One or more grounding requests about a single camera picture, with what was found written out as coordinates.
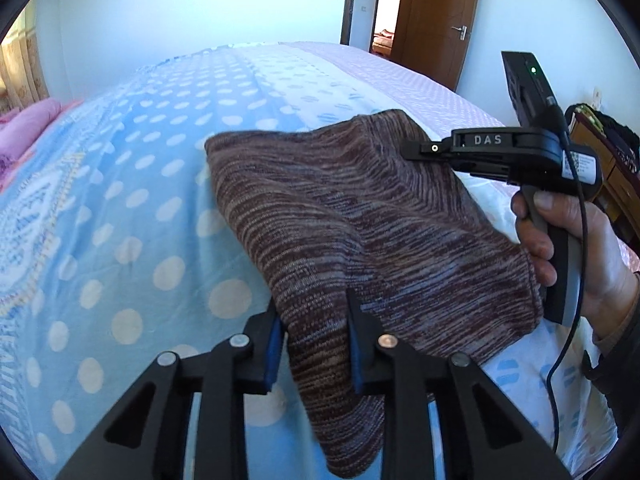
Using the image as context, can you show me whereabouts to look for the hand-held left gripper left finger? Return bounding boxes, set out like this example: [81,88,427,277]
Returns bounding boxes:
[52,305,288,480]

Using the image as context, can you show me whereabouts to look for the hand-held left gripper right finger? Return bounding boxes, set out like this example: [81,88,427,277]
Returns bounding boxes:
[345,287,573,480]

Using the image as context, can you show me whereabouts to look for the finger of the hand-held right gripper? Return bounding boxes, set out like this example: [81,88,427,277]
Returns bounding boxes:
[401,140,456,162]

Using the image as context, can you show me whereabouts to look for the brown knitted sweater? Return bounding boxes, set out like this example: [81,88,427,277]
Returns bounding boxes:
[204,109,546,478]

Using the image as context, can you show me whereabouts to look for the person's right forearm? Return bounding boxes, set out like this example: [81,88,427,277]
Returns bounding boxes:
[582,270,640,411]

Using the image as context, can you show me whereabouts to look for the person's right hand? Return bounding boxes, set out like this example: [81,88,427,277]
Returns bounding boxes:
[511,191,640,333]

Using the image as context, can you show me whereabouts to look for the lavender dotted bedsheet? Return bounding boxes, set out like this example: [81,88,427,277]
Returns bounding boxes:
[285,41,640,266]

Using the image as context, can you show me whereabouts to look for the wooden cabinet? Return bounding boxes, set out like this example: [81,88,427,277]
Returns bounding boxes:
[570,110,640,246]

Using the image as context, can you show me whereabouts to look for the brown wooden door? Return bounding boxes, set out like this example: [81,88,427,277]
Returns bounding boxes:
[395,0,483,93]

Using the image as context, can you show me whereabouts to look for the white blue-patterned bedsheet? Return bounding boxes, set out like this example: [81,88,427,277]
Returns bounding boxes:
[250,42,623,480]

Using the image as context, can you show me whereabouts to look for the blue polka-dot blanket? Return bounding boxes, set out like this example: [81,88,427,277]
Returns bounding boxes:
[0,45,386,480]

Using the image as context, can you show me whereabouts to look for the pink pillow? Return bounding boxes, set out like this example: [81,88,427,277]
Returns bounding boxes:
[0,97,83,191]

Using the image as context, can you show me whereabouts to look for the patterned beige curtain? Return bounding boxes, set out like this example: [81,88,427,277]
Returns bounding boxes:
[0,0,51,111]

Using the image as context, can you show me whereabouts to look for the black cable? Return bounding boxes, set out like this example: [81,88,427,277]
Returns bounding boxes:
[544,95,589,456]

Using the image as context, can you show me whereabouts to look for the dark door frame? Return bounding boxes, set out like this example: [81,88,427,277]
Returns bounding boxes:
[340,0,406,61]

